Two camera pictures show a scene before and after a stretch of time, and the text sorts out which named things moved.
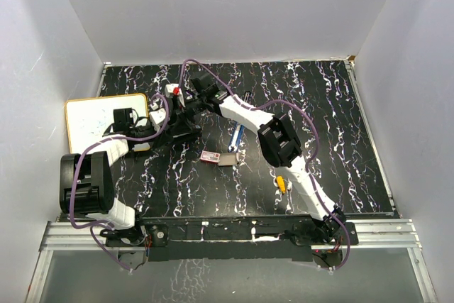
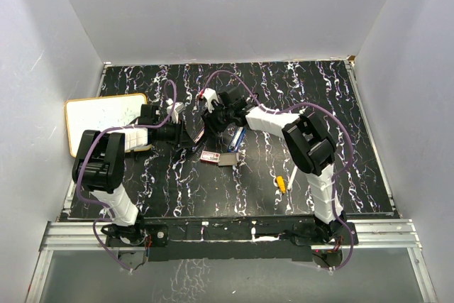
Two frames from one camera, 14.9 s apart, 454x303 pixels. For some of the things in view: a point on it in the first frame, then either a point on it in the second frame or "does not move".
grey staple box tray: (228, 159) does not move
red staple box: (210, 157) does not move
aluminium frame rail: (383, 236) does not move
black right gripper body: (195, 106) to (219, 118)
